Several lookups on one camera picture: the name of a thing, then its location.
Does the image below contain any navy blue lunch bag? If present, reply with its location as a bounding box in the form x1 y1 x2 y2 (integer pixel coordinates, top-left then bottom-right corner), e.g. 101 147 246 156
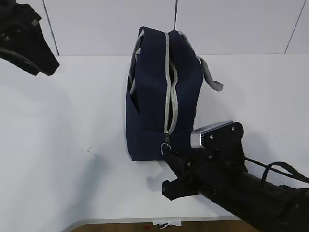
125 26 223 161

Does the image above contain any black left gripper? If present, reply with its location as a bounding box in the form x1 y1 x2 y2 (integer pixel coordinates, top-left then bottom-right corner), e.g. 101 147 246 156
0 2 59 76

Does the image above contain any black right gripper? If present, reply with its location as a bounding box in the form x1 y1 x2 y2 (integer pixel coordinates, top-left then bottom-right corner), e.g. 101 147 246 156
162 145 248 201

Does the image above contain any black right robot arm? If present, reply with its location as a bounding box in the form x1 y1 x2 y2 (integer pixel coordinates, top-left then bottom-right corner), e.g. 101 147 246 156
161 144 309 232

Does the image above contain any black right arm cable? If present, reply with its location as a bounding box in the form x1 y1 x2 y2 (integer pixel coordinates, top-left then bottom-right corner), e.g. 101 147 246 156
243 157 309 187

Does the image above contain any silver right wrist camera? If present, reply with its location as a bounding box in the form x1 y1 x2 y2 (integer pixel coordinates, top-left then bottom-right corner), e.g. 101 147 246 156
190 121 244 150

